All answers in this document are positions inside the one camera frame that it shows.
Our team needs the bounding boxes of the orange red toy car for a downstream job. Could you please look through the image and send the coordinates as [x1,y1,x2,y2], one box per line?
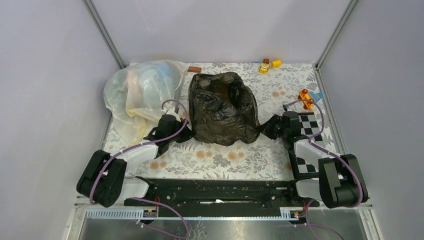
[297,88,315,110]

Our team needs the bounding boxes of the brown cylinder block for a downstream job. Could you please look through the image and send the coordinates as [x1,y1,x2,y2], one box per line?
[187,66,202,73]

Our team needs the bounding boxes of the yellow cube block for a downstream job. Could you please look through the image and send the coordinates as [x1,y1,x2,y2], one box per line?
[271,60,282,68]

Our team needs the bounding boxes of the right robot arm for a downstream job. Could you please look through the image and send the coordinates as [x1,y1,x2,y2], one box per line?
[259,111,369,209]

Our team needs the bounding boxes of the floral patterned table mat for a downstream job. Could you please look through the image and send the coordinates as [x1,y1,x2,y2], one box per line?
[125,62,320,181]

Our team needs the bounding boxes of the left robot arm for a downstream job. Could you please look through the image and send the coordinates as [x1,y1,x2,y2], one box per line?
[76,114,193,208]

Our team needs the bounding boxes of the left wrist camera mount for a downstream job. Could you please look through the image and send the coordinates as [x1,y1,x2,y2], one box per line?
[162,106,181,122]

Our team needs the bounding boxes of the yellow toy figure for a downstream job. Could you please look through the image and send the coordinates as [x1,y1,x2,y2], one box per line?
[259,62,269,74]

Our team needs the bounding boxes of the translucent yellowish plastic bag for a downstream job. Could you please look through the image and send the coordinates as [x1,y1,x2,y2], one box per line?
[103,60,189,145]

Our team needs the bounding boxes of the black trash bag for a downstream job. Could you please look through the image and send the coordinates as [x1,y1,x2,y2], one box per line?
[188,72,267,146]

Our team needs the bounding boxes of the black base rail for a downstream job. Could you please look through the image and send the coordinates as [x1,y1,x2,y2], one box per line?
[144,178,309,219]

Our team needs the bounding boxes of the black white checkerboard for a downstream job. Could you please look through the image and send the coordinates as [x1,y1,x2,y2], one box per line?
[289,112,321,179]

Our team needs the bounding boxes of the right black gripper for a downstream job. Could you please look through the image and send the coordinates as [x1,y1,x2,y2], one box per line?
[255,114,288,141]

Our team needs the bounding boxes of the blue triangle block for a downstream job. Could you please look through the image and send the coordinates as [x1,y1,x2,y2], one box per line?
[308,91,323,103]

